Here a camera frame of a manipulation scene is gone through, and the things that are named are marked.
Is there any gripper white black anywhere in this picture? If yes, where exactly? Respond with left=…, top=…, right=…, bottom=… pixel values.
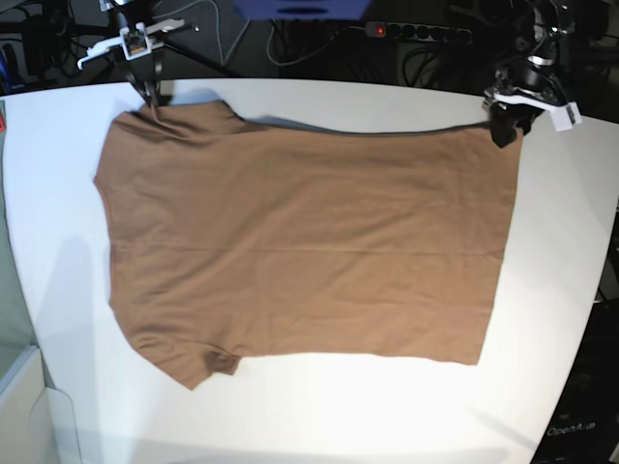
left=76, top=18, right=185, bottom=106
left=484, top=55, right=582, bottom=148

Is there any brown T-shirt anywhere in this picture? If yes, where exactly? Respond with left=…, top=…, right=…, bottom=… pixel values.
left=94, top=101, right=521, bottom=389

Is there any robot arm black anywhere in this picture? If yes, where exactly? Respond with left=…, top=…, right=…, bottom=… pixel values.
left=76, top=1, right=188, bottom=107
left=484, top=1, right=582, bottom=148

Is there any blue box overhead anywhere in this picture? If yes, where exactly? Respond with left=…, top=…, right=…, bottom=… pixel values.
left=233, top=0, right=370, bottom=20

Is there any black power strip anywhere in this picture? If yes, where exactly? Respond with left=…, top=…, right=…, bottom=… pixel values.
left=362, top=21, right=473, bottom=45

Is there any white bin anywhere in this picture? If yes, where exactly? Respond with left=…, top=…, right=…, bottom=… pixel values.
left=1, top=345, right=82, bottom=463

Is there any white cable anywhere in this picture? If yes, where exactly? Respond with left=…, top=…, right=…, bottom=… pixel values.
left=144, top=0, right=252, bottom=69

